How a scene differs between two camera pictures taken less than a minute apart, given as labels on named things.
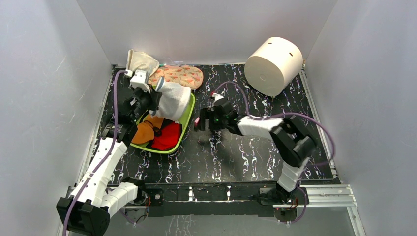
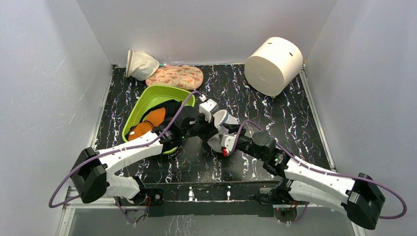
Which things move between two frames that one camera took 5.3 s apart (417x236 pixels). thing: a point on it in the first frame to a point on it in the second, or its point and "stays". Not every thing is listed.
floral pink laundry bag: x=189 y=75 stays
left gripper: x=154 y=96 to x=210 y=130
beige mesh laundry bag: x=139 y=60 stays
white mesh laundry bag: x=175 y=99 to x=221 y=117
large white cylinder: x=273 y=63 stays
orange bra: x=145 y=132 stays
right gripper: x=204 y=120 to x=237 y=139
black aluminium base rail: x=189 y=199 stays
